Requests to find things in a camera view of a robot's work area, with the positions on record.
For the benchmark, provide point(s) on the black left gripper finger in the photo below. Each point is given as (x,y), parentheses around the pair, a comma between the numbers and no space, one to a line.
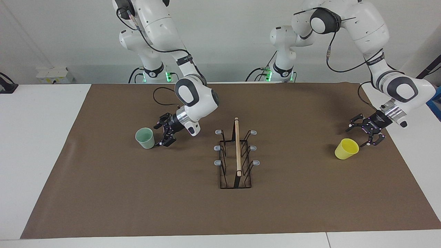
(360,119)
(377,139)

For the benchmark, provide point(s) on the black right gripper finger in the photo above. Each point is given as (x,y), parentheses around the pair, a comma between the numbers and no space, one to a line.
(162,121)
(168,141)

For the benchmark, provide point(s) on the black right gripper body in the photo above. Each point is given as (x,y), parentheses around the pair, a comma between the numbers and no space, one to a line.
(175,124)

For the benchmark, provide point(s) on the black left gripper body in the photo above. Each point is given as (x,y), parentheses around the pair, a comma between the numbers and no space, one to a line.
(379,122)

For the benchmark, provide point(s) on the green plastic cup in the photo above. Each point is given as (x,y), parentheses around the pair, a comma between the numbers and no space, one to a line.
(146,141)

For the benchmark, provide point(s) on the yellow plastic cup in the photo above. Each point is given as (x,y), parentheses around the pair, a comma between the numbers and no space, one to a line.
(344,151)

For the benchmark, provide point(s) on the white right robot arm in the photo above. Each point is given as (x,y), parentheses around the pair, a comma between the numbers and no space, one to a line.
(162,27)

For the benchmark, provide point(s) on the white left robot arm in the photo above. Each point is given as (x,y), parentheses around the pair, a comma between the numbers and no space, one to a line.
(365,24)

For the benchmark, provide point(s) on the blue box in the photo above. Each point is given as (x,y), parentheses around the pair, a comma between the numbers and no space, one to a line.
(436,103)

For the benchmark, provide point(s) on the black stand pole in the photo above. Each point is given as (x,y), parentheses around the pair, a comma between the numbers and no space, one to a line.
(429,70)

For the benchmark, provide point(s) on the brown table mat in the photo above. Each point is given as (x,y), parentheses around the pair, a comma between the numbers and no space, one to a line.
(103,193)

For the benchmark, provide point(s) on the white power strip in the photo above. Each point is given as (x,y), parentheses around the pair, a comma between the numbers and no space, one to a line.
(53,75)

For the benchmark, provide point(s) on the black clamp mount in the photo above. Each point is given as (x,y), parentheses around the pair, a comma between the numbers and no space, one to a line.
(7,88)

